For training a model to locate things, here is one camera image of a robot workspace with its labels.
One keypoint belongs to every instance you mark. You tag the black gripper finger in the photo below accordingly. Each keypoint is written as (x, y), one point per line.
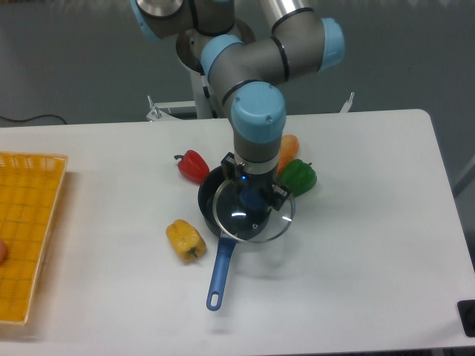
(275, 195)
(229, 167)

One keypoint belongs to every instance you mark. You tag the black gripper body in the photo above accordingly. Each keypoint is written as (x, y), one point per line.
(256, 176)

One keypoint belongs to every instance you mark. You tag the glass lid blue knob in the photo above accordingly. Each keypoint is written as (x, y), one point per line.
(278, 222)

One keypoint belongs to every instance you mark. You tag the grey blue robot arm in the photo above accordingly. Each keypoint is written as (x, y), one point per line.
(257, 111)

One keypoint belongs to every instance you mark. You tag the green bell pepper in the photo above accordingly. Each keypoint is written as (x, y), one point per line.
(299, 176)

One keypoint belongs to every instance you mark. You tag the red bell pepper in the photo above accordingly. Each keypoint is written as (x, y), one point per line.
(192, 166)

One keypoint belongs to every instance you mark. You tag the orange bread loaf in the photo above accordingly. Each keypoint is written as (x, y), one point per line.
(288, 151)

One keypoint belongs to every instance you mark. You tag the dark blue saucepan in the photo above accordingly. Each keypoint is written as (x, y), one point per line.
(219, 244)

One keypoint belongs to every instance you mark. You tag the yellow bell pepper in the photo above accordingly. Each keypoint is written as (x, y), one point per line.
(186, 241)

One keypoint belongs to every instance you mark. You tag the grey table leg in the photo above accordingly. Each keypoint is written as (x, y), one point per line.
(464, 179)

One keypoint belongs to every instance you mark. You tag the yellow woven basket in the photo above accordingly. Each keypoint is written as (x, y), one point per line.
(30, 188)

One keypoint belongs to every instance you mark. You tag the black table corner device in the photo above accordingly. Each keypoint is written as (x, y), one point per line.
(466, 309)

